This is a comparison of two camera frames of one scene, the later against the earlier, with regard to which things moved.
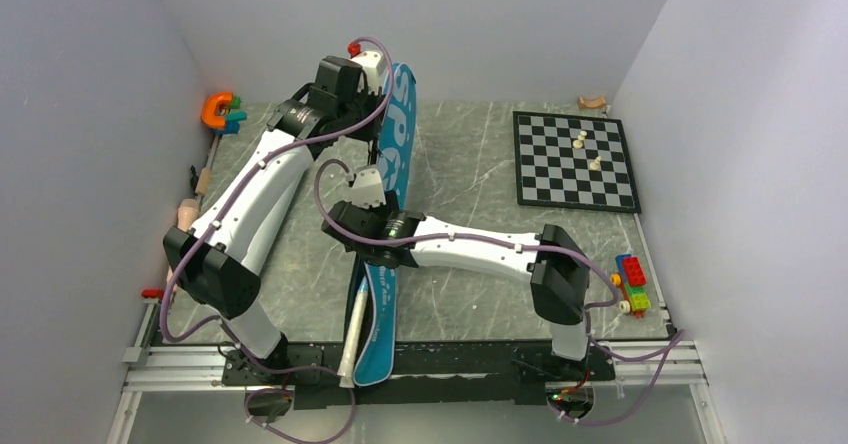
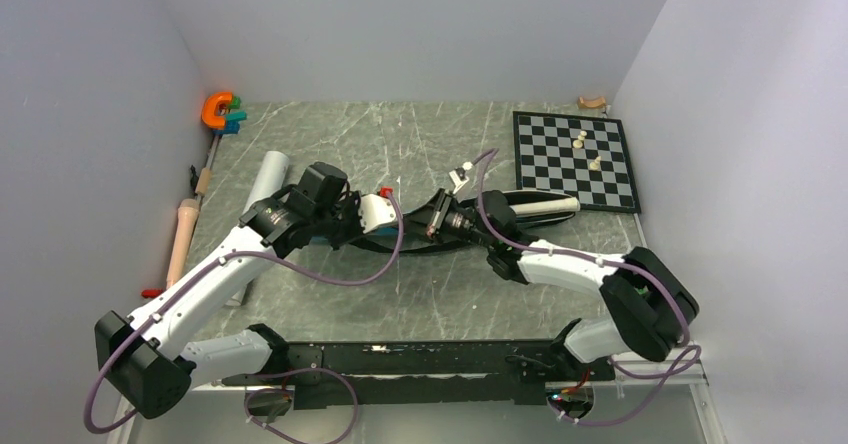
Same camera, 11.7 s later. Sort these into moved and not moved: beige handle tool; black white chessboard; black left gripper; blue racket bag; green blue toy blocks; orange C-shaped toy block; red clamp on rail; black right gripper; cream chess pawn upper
Moved: black right gripper; black left gripper; blue racket bag
Not moved: green blue toy blocks; beige handle tool; cream chess pawn upper; black white chessboard; red clamp on rail; orange C-shaped toy block
